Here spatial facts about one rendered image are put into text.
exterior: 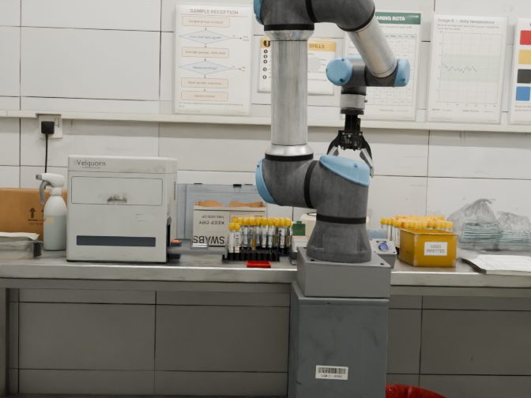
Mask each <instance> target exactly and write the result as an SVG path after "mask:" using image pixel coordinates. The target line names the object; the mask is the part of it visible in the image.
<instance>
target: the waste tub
mask: <svg viewBox="0 0 531 398"><path fill-rule="evenodd" d="M399 230H400V246H399V261H402V262H404V263H406V264H408V265H411V266H412V267H448V268H455V267H456V253H457V235H458V234H456V233H453V232H449V231H444V230H441V229H402V228H400V229H399Z"/></svg>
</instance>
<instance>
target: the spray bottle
mask: <svg viewBox="0 0 531 398"><path fill-rule="evenodd" d="M36 179H37V180H41V181H42V182H41V184H40V198H41V203H40V204H41V205H44V203H45V195H44V187H45V186H50V187H52V188H50V194H51V196H50V197H49V198H48V200H47V202H46V204H45V207H44V211H43V241H44V244H43V248H44V249H45V250H48V251H60V250H65V249H66V225H67V209H66V203H65V202H64V200H63V199H62V197H61V196H60V195H61V194H62V189H61V188H59V187H62V186H64V177H63V176H61V175H56V174H51V173H45V174H39V175H36Z"/></svg>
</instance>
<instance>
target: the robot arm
mask: <svg viewBox="0 0 531 398"><path fill-rule="evenodd" d="M253 9H254V14H255V19H256V20H257V22H258V23H259V24H261V25H264V33H265V34H266V35H267V36H268V37H269V39H270V65H271V145H270V146H269V147H268V148H267V149H266V150H265V156H264V157H262V158H261V159H260V160H259V161H258V164H257V167H258V168H257V169H256V172H255V181H256V186H257V189H258V193H259V195H260V196H261V198H262V199H263V200H264V201H265V202H267V203H269V204H273V205H279V206H282V207H284V206H289V207H297V208H310V209H317V211H316V222H315V225H314V228H313V231H312V233H311V236H310V238H309V241H308V243H307V251H306V255H307V256H308V257H311V258H314V259H317V260H321V261H331V262H338V263H363V262H368V261H370V260H371V245H370V241H369V238H368V234H367V228H366V221H367V202H368V191H369V185H370V181H369V177H370V176H371V177H372V178H374V165H373V160H372V155H371V147H370V145H369V144H368V143H367V142H366V141H365V139H364V137H363V132H362V131H360V123H361V118H358V115H364V111H363V110H364V109H365V103H367V101H368V100H367V99H365V98H366V93H367V87H392V88H395V87H405V86H406V85H407V84H408V82H409V78H410V64H409V61H408V60H407V59H400V58H399V59H396V57H395V55H394V53H393V51H392V49H391V47H390V45H389V42H388V40H387V38H386V36H385V34H384V32H383V30H382V28H381V26H380V24H379V22H378V20H377V18H376V16H375V3H374V1H373V0H253ZM314 23H334V24H336V25H337V27H338V28H339V29H341V30H342V31H344V32H347V34H348V36H349V38H350V40H351V41H352V43H353V44H354V46H355V48H356V49H357V51H358V52H359V54H360V56H347V57H345V58H343V57H337V58H333V59H332V60H330V61H329V63H328V64H327V66H326V77H327V79H328V80H329V81H330V82H331V83H333V84H334V85H336V86H341V98H340V108H341V110H340V114H342V115H345V129H344V130H338V135H337V137H336V138H335V139H334V140H333V141H331V143H330V145H329V147H328V150H327V153H326V155H321V156H320V158H319V160H314V150H313V149H312V148H311V147H310V146H309V145H308V144H307V63H308V40H309V38H310V37H311V36H312V35H313V34H314ZM339 145H340V146H341V149H344V151H345V149H353V151H355V150H359V151H360V150H361V152H360V158H361V159H362V160H364V162H365V163H364V162H361V161H359V160H352V159H349V158H344V157H339V156H338V155H339V152H338V146H339Z"/></svg>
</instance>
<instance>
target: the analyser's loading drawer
mask: <svg viewBox="0 0 531 398"><path fill-rule="evenodd" d="M167 253H180V254H217V255H225V258H227V255H228V241H226V242H225V248H215V247H209V237H208V238H207V240H206V243H193V237H191V239H190V247H178V246H167Z"/></svg>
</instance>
